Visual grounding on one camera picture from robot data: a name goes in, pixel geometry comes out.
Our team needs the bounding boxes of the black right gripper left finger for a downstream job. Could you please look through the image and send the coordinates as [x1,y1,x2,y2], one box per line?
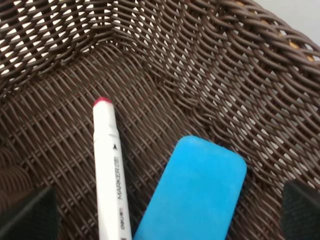
[0,186,59,240]

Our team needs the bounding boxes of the dark brown wicker basket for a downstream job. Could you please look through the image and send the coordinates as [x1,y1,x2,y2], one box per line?
[0,0,320,240]

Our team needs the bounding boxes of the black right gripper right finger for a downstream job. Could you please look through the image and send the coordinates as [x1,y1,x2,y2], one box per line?
[281,179,320,240]

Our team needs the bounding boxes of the blue whiteboard eraser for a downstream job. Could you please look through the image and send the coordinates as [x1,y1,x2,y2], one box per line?
[134,135,247,240]

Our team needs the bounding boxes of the white marker pink caps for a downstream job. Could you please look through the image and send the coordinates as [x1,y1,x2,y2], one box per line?
[92,97,132,240]

